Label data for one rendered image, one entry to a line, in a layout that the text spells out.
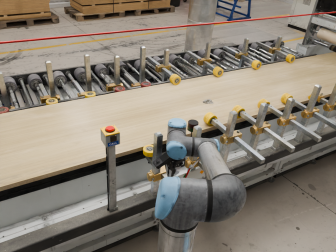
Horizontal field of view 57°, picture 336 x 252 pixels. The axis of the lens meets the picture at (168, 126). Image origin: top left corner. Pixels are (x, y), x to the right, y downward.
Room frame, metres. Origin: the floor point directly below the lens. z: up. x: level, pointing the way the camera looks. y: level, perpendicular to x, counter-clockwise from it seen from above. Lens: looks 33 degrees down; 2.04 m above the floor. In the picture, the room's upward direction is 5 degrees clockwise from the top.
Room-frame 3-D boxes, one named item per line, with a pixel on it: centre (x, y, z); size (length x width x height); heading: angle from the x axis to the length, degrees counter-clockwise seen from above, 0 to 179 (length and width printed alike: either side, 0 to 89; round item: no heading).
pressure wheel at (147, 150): (1.45, 0.09, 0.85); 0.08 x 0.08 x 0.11
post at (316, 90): (1.99, -1.00, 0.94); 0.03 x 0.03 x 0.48; 33
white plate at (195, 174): (1.40, -0.15, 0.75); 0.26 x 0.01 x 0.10; 123
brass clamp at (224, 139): (1.59, -0.39, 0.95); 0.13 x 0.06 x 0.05; 123
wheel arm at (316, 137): (1.86, -0.83, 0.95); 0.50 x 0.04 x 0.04; 33
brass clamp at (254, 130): (1.73, -0.60, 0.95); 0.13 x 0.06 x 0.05; 123
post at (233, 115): (1.58, -0.38, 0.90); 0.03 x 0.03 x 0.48; 33
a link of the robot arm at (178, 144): (1.15, -0.06, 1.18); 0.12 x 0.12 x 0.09; 1
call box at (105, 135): (1.16, 0.26, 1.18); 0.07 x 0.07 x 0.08; 33
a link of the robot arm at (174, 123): (1.26, -0.04, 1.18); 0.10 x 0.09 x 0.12; 1
